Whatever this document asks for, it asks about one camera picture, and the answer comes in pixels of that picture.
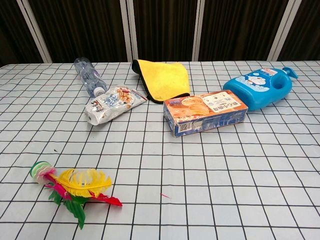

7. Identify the colourful feather toy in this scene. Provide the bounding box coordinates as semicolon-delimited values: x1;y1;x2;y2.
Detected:
29;161;123;230

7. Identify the yellow microfibre cloth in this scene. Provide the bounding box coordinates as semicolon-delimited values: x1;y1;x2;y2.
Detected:
131;59;191;105

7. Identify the orange and blue biscuit box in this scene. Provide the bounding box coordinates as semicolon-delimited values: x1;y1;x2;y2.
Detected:
163;90;249;138

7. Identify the white snack bag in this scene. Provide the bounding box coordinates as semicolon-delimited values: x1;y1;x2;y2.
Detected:
84;85;148;126

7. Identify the white checked tablecloth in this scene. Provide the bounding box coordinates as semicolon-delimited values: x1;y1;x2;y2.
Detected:
0;60;320;240

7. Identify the clear plastic water bottle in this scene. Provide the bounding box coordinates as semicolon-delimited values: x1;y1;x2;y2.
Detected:
74;57;108;98

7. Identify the blue pump detergent bottle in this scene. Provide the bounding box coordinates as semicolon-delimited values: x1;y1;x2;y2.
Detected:
222;66;300;112

